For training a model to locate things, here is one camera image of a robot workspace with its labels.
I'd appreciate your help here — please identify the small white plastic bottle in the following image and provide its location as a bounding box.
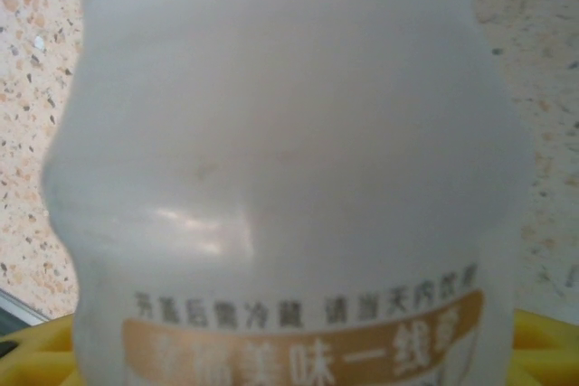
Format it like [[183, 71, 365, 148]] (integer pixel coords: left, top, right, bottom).
[[43, 0, 537, 386]]

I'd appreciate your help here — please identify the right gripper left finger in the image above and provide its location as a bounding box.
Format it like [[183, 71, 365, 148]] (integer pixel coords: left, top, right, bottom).
[[0, 313, 87, 386]]

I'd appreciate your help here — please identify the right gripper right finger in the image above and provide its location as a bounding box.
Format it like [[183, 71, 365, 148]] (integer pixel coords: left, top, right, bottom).
[[510, 308, 579, 386]]

